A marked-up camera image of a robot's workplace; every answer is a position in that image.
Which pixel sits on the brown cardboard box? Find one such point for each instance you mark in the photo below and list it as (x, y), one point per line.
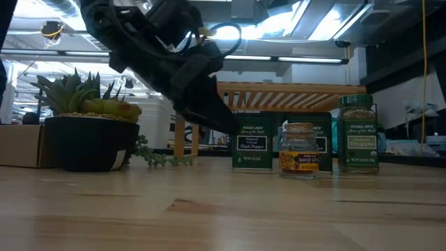
(21, 146)

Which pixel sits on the black plant pot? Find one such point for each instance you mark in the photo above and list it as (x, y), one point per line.
(87, 146)

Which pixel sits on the small glass saffron jar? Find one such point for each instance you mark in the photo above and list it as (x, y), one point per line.
(299, 162)

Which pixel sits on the green-lidded oregano glass jar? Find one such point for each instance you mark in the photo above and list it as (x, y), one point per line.
(359, 146)

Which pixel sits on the white plastic storage bin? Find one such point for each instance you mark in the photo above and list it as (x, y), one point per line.
(157, 122)

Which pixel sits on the slatted wooden shelf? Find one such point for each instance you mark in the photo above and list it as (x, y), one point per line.
(289, 88)

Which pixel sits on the long ceiling light bar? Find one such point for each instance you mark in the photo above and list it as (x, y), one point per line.
(306, 60)

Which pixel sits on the green black pepper tin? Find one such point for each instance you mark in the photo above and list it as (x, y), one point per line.
(324, 129)
(252, 153)

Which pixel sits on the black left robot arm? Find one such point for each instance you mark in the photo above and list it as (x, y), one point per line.
(122, 31)

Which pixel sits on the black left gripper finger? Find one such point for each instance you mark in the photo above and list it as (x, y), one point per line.
(209, 108)

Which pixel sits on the green succulent plant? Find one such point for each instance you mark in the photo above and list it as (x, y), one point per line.
(69, 97)

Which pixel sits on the black round hanging device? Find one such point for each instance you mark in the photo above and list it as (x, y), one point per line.
(51, 29)

